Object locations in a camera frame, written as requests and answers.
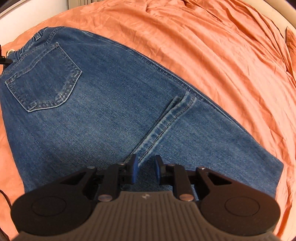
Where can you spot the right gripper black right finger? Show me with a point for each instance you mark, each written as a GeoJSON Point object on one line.
{"type": "Point", "coordinates": [226, 204]}

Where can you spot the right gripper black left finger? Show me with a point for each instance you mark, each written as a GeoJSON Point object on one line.
{"type": "Point", "coordinates": [65, 204]}

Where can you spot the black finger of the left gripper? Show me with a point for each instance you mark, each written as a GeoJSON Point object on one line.
{"type": "Point", "coordinates": [3, 60]}

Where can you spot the blue denim jeans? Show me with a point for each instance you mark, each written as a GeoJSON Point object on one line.
{"type": "Point", "coordinates": [72, 99]}

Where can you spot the orange bed duvet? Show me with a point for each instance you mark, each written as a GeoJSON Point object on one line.
{"type": "Point", "coordinates": [233, 51]}

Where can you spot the orange pillow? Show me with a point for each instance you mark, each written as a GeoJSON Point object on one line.
{"type": "Point", "coordinates": [290, 42]}

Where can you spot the beige upholstered headboard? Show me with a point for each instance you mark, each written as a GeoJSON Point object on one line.
{"type": "Point", "coordinates": [285, 8]}

